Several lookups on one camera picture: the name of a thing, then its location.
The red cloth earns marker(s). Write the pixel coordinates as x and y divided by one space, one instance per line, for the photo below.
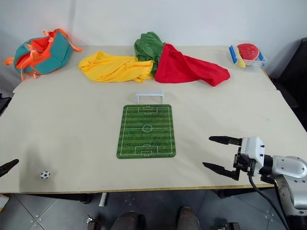
187 68

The yellow toy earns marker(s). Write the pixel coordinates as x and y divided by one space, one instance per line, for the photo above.
240 62

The black furniture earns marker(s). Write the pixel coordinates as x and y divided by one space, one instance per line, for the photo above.
293 72

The clear tray with toys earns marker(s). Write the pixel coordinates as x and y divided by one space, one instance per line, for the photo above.
257 63

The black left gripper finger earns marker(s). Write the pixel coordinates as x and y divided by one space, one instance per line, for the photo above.
8 165

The yellow cloth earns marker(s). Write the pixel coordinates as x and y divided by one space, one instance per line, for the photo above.
112 67

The mini soccer ball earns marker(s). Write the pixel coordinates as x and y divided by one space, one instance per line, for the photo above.
44 175

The white miniature goal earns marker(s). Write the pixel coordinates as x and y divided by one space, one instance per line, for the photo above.
149 94

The black table frame bar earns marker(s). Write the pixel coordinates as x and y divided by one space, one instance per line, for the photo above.
235 192

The red round toy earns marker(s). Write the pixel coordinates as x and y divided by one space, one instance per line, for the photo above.
248 50

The dark rounded shape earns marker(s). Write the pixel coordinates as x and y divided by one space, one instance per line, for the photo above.
130 221
188 219

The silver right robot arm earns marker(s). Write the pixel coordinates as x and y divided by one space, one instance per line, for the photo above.
291 167

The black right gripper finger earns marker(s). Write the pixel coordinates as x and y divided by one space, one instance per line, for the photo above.
221 170
225 140

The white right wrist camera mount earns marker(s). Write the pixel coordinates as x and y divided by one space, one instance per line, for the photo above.
253 148

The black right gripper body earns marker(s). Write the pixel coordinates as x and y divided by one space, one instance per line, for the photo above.
244 164

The green soccer field mat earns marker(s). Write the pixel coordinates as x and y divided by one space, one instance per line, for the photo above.
146 131

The black object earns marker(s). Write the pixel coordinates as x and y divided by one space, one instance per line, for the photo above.
4 104

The teal and orange backpack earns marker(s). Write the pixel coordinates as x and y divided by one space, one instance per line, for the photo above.
45 57

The small blue toy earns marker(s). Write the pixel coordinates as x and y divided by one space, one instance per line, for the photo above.
261 57

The green cloth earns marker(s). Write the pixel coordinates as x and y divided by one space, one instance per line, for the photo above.
147 48

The white table leg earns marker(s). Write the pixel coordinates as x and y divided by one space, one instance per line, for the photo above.
103 199

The blue and white toy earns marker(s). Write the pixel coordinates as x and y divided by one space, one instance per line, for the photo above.
232 54

